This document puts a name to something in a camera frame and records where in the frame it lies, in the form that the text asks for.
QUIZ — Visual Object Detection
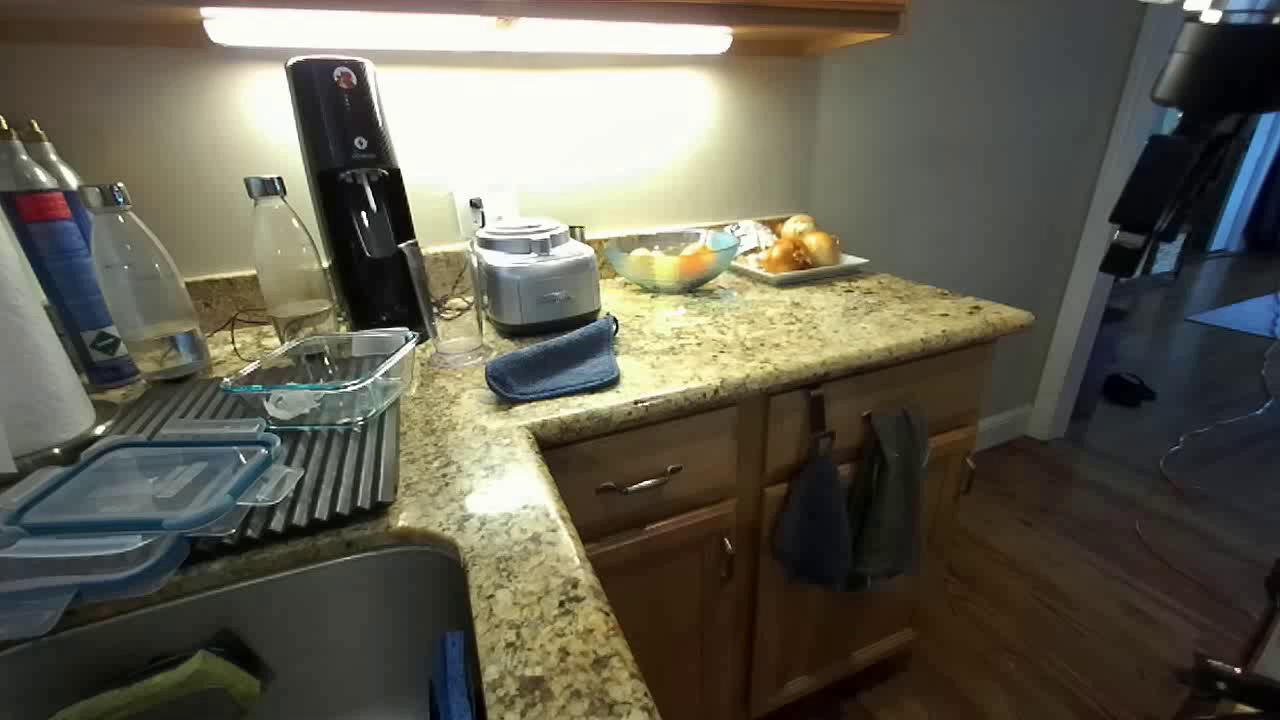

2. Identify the white rectangular plate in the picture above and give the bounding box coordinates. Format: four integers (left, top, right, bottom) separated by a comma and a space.
726, 248, 873, 286

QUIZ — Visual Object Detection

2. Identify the wooden drawer front with hooks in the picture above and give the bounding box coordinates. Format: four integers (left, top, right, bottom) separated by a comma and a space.
760, 338, 1001, 479

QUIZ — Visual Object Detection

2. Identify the metal drawer handle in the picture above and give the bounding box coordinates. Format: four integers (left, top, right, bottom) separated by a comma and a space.
591, 461, 688, 499

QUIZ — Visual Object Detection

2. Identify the clear wide bottle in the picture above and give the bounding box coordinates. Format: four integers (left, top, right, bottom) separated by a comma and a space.
80, 178, 214, 389

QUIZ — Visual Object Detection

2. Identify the green sponge cloth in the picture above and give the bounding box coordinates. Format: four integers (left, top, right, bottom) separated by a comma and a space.
46, 643, 269, 720

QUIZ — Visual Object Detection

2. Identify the glass fruit bowl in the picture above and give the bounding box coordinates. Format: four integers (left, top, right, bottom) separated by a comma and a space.
609, 228, 745, 297

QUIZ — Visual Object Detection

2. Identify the under-cabinet strip light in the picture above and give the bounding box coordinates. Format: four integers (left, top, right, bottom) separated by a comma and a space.
197, 5, 741, 60

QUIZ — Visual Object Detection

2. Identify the grey-tipped bottle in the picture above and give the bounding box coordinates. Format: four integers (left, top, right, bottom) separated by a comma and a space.
21, 116, 94, 243

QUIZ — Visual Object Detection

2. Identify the blue-label bottle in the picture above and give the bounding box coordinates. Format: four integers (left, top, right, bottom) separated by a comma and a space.
0, 119, 144, 396

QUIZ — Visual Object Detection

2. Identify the clear plastic container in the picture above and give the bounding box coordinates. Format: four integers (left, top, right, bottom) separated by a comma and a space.
0, 527, 190, 648

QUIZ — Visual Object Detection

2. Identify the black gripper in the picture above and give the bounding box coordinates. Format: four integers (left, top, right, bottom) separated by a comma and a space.
1103, 14, 1280, 280

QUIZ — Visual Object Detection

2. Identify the clear slim bottle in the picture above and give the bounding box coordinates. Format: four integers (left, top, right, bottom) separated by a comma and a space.
241, 171, 338, 335

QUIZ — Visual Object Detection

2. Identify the pale yellow fruit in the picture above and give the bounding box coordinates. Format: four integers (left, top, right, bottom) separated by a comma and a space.
618, 243, 679, 290

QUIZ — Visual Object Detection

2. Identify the white wall outlet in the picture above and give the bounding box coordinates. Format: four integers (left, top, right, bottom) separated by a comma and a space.
453, 184, 522, 233

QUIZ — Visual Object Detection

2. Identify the grey ribbed drying mat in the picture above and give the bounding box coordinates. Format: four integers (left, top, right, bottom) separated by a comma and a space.
90, 377, 403, 542

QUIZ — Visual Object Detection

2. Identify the wooden drawer front with handle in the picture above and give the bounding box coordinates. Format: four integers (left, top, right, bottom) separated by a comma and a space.
540, 404, 745, 542

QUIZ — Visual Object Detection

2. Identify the black soda maker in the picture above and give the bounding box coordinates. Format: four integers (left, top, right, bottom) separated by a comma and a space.
282, 52, 438, 338

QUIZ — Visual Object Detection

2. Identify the wide wooden cabinet door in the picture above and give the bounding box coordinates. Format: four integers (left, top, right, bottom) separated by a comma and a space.
747, 418, 982, 720

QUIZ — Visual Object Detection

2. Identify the blue towel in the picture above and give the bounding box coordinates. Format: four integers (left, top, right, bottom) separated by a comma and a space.
767, 431, 858, 592
480, 313, 627, 407

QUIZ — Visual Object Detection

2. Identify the grey food processor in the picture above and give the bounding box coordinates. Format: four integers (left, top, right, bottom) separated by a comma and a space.
466, 215, 603, 338

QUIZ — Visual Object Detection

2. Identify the blue rug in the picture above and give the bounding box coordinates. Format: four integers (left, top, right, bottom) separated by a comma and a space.
1188, 286, 1280, 342

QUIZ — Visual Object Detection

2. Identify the folded blue towel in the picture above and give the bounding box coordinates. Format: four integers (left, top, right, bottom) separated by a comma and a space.
480, 313, 627, 407

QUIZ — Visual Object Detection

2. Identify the glass baking dish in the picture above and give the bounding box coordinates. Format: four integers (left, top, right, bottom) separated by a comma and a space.
221, 324, 424, 431

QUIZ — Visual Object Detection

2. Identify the narrow wooden cabinet door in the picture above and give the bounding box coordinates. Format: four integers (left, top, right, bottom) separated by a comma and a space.
583, 494, 747, 720

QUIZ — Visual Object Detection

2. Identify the blue-rimmed container lid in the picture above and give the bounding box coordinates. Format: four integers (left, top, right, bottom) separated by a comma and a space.
8, 426, 302, 539

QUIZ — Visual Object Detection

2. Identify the orange fruit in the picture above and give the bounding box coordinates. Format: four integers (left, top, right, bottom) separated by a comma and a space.
670, 239, 724, 286

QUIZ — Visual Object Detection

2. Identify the dark shoe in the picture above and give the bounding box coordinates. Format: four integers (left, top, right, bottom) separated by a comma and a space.
1101, 372, 1160, 410

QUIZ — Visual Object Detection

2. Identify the steel sink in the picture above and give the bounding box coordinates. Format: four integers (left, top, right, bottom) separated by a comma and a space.
0, 537, 488, 720

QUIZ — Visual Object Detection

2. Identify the black tripod stand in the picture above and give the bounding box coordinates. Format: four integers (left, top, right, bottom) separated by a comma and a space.
1173, 556, 1280, 720

